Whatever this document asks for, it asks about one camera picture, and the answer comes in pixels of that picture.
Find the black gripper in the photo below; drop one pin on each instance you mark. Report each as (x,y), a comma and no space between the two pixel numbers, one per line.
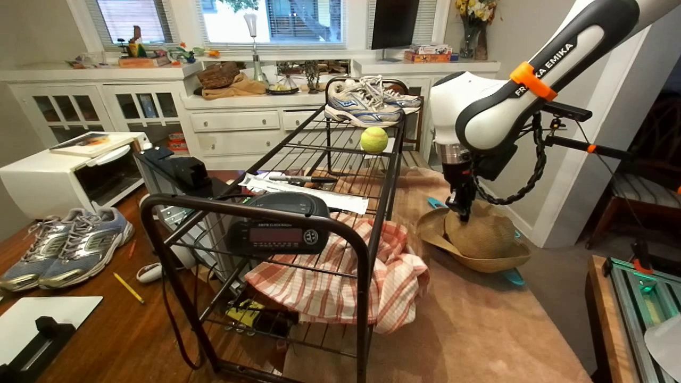
(459,184)

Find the brown straw hat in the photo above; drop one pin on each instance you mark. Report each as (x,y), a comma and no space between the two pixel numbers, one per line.
(485,241)

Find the black clock radio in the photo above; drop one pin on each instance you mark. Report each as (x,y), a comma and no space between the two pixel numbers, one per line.
(265,236)

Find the grey sneaker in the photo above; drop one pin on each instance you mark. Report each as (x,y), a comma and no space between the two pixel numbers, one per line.
(89,244)
(40,254)

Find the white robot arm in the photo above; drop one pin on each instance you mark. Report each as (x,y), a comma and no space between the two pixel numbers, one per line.
(476,119)

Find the wooden chair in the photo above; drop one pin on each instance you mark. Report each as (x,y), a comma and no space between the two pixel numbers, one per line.
(644,186)

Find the yellow flower bouquet vase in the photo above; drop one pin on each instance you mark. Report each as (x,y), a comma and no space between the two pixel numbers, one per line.
(474,17)

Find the black metal wire rack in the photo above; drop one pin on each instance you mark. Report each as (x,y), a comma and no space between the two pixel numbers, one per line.
(188,235)

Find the orange box on shelf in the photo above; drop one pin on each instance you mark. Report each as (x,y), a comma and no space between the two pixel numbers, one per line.
(424,53)

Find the left grey sneaker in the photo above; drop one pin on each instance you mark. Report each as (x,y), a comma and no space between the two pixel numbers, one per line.
(40,254)

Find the black monitor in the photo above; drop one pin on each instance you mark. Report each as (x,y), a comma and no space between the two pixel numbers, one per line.
(394,21)

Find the yellow tennis ball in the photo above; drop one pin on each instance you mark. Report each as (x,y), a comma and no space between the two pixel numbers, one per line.
(372,141)

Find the yellow pencil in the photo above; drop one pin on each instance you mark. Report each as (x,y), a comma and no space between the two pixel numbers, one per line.
(127,288)

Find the white window cabinet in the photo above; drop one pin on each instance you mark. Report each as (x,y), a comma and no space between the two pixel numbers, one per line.
(162,102)

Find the white sneaker on rack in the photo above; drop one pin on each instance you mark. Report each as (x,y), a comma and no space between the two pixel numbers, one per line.
(369,100)

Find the red white striped cloth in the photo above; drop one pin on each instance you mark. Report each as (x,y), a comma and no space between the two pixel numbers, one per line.
(324,288)

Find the right grey sneaker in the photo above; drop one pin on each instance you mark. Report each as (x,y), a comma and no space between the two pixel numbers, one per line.
(89,244)

